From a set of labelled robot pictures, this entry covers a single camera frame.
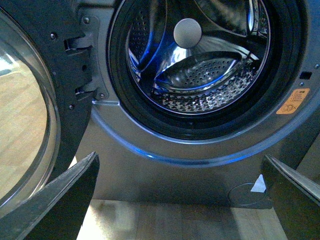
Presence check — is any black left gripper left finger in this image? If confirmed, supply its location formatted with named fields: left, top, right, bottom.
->
left=0, top=152, right=100, bottom=240

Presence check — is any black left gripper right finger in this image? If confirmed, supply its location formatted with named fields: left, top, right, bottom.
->
left=261, top=155, right=320, bottom=240

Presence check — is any white tape piece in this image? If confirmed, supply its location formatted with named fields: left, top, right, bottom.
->
left=250, top=174, right=267, bottom=193

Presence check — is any grey front-load washing machine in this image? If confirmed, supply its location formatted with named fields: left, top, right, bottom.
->
left=75, top=0, right=320, bottom=209

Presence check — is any dark washing machine door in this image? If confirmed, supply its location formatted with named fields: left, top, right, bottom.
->
left=0, top=0, right=95, bottom=216

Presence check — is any orange warning sticker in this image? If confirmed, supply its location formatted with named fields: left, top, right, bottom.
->
left=276, top=88, right=310, bottom=115

